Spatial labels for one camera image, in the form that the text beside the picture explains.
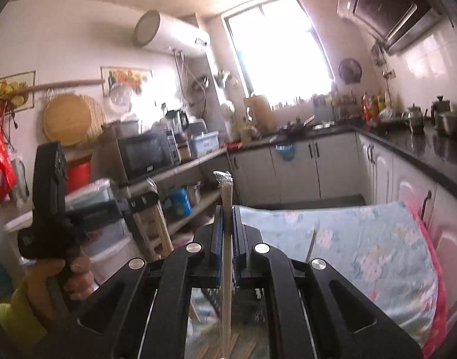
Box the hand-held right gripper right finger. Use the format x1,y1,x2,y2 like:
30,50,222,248
232,206,424,359

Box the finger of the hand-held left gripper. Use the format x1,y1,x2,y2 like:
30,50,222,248
127,191,161,220

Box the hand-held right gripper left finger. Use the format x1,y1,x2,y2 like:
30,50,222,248
41,207,226,359

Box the chopsticks pair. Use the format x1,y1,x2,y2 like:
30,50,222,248
306,220,321,263
131,177,175,262
213,171,234,359

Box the green plastic utensil basket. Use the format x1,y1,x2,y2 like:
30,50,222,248
189,286,268,318

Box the hanging kitchen utensils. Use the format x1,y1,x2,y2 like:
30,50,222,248
370,41,386,68

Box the person's left hand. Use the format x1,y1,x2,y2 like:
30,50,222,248
11,253,102,327

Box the red plastic basin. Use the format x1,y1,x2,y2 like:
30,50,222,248
67,162,91,193

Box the blue canister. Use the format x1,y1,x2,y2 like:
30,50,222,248
168,188,192,217

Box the black microwave oven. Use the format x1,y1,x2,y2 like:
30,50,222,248
116,131,175,185

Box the plastic drawer unit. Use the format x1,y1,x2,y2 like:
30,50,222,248
66,179,139,281

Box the red bag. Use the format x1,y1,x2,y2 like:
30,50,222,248
0,120,19,204

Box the metal shelf rack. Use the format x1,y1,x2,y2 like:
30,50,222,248
4,146,229,240

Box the brown cardboard box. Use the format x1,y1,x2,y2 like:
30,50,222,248
92,123,119,184

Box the round bamboo tray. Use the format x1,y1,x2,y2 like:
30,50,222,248
42,94,92,146

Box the grey lidded cooker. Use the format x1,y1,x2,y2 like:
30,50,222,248
112,119,141,137

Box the round woven tray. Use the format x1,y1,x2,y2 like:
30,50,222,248
79,95,106,146

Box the grey-blue storage box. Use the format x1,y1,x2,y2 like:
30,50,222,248
189,131,220,159

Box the grey toaster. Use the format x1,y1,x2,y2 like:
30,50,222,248
187,119,208,137

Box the blue hanging bowl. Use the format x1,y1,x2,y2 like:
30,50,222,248
275,143,296,162

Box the wooden rolling pin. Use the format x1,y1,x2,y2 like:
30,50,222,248
11,78,105,94

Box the small white fan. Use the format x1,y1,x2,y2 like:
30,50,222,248
109,81,134,107

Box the white kitchen cabinets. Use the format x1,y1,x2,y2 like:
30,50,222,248
228,131,457,326

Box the cartoon printed blanket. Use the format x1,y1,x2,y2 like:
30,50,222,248
184,201,439,359

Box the white hanging pot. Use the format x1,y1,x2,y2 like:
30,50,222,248
218,101,237,120

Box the black frying pan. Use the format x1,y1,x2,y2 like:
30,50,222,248
279,120,311,137

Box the wooden cutting board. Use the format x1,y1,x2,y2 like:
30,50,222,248
244,94,277,131

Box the white water heater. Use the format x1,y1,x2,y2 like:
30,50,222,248
134,9,211,58

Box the row of condiment bottles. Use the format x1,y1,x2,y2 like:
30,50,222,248
361,92,386,120

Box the window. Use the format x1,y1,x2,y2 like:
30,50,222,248
221,0,336,111

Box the pink blanket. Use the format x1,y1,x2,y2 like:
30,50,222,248
406,202,451,359

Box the metal kettle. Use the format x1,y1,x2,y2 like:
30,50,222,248
402,104,428,133

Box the dark lidded pot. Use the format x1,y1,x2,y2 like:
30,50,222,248
431,96,454,128

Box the steel cooking pot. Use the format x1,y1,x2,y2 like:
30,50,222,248
436,112,457,137

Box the black range hood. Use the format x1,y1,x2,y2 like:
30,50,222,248
337,0,444,55

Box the framed wall picture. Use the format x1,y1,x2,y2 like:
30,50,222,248
0,70,36,115

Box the fruit wall poster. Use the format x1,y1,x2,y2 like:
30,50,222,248
100,66,153,98

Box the dark wall fan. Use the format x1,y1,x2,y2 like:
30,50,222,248
338,58,363,85

